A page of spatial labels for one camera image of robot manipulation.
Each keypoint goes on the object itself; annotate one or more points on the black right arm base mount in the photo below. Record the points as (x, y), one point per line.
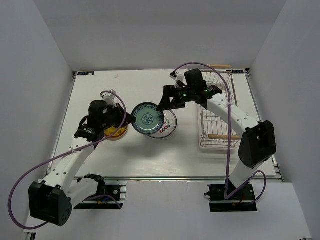
(239, 202)

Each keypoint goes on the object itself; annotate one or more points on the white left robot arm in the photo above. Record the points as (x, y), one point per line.
(53, 199)

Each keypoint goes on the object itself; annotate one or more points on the metal wire dish rack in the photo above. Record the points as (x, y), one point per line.
(212, 78)

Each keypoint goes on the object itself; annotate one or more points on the brown yellow patterned plate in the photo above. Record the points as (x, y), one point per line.
(113, 133)

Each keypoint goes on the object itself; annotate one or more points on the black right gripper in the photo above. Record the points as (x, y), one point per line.
(169, 91)

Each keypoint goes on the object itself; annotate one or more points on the white plate red characters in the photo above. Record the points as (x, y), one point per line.
(168, 128)

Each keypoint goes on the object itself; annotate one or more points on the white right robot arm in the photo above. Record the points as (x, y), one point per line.
(257, 143)

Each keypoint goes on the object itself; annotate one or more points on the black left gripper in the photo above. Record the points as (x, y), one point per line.
(119, 111)

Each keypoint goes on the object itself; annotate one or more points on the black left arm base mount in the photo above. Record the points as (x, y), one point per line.
(101, 194)

